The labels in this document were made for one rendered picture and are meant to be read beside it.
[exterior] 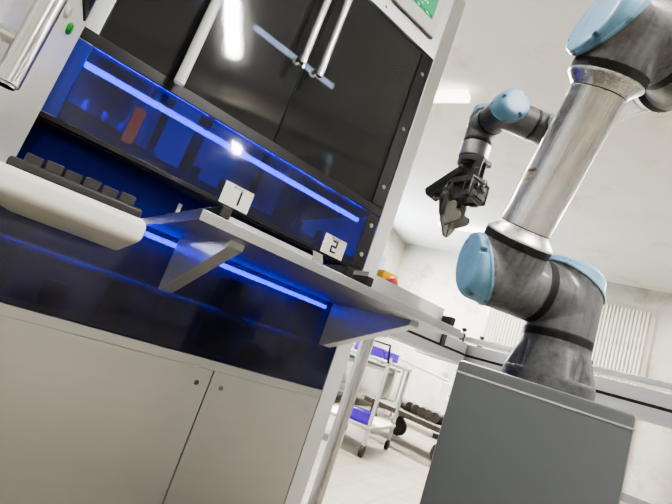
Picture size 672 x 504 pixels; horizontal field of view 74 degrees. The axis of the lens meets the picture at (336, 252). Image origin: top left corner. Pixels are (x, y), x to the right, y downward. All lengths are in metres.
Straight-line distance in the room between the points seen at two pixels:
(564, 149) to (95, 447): 1.13
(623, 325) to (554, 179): 7.91
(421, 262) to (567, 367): 8.61
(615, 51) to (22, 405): 1.25
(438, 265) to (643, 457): 4.44
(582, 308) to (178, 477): 1.00
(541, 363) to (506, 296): 0.12
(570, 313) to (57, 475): 1.09
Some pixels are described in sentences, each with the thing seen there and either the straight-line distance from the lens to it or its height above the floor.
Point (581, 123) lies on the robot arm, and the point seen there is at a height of 1.18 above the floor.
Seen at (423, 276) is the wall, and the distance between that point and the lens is 9.28.
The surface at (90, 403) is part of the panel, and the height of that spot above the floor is 0.44.
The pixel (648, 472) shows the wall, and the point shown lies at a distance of 8.57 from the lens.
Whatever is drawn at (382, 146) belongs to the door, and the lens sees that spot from 1.52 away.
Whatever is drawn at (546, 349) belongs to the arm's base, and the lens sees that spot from 0.84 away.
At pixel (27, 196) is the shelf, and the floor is 0.78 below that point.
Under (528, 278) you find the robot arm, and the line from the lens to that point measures 0.80.
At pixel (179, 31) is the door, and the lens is 1.28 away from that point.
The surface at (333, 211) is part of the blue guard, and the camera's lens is 1.37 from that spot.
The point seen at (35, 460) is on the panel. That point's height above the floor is 0.31.
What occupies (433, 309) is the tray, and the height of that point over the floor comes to 0.90.
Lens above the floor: 0.74
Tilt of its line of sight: 11 degrees up
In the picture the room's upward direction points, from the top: 19 degrees clockwise
